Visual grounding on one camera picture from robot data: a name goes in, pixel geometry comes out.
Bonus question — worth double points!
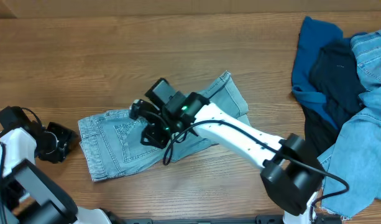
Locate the light blue denim shorts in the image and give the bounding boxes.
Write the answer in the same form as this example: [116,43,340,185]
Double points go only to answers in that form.
[78,71,249,182]

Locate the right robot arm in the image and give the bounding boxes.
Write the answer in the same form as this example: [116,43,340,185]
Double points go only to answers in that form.
[130,78,323,223]

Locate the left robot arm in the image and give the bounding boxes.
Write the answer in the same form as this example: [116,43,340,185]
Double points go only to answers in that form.
[0,106,122,224]

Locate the blue shirt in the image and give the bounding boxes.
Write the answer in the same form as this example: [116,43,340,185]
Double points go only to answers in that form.
[291,16,365,130]

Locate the dark navy garment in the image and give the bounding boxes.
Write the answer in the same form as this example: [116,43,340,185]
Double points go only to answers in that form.
[302,39,365,155]

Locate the blue denim jeans pile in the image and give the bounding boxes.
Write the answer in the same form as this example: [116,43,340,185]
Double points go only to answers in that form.
[319,30,381,218]

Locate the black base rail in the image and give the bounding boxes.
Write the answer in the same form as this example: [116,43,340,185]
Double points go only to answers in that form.
[121,214,342,224]

